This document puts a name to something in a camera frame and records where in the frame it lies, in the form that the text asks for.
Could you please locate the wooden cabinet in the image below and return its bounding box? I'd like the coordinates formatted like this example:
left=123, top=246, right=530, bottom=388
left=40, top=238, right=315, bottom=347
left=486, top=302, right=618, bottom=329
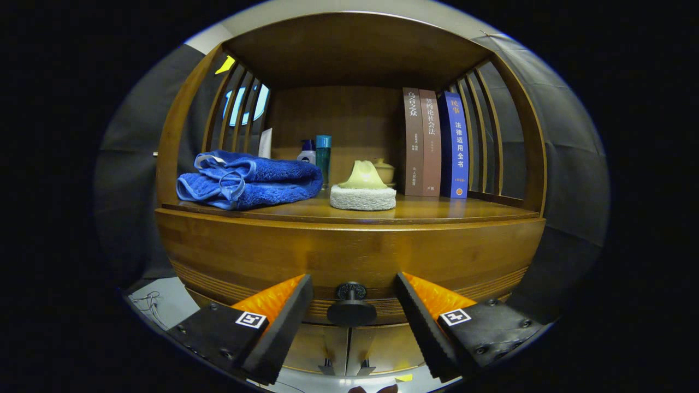
left=155, top=12, right=548, bottom=377

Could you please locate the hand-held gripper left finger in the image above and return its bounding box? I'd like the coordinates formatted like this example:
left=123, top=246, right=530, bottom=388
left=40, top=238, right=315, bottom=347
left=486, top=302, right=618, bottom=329
left=167, top=274, right=313, bottom=385

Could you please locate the wooden drawer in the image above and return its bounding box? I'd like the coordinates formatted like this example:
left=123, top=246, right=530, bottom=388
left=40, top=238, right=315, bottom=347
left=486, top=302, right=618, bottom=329
left=156, top=209, right=547, bottom=326

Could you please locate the reddish brown book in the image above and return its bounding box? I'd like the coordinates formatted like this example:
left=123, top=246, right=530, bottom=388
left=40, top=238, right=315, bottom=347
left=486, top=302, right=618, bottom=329
left=418, top=89, right=442, bottom=198

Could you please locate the teal clear bottle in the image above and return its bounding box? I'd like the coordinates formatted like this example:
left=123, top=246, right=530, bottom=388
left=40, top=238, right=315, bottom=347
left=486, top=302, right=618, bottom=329
left=315, top=135, right=333, bottom=189

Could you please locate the wooden countertop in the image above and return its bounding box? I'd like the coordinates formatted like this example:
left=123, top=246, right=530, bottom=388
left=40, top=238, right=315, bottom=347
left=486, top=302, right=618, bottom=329
left=161, top=191, right=541, bottom=225

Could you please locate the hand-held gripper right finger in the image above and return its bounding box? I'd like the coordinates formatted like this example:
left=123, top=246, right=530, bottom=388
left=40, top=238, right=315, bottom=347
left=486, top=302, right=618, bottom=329
left=395, top=272, right=547, bottom=383

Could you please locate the blue book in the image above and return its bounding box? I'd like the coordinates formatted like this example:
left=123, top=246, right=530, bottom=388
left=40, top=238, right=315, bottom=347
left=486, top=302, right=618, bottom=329
left=439, top=91, right=470, bottom=199

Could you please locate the dark brown book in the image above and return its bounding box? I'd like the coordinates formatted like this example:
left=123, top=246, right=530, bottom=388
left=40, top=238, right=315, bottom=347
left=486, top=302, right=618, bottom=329
left=402, top=87, right=425, bottom=197

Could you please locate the green handled scrub sponge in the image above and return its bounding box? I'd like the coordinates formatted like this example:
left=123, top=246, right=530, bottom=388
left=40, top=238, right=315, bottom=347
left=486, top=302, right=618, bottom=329
left=329, top=160, right=397, bottom=212

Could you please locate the black drawer knob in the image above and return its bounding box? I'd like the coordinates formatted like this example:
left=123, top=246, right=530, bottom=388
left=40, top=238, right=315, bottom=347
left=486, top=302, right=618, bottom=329
left=327, top=282, right=377, bottom=327

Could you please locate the beige lidded teacup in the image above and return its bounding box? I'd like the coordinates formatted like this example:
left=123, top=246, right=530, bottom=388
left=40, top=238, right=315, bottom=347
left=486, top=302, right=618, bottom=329
left=373, top=158, right=396, bottom=188

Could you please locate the blue folded towel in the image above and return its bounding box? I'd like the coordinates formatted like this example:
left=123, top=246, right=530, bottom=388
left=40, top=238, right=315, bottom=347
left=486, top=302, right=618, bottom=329
left=176, top=150, right=324, bottom=211

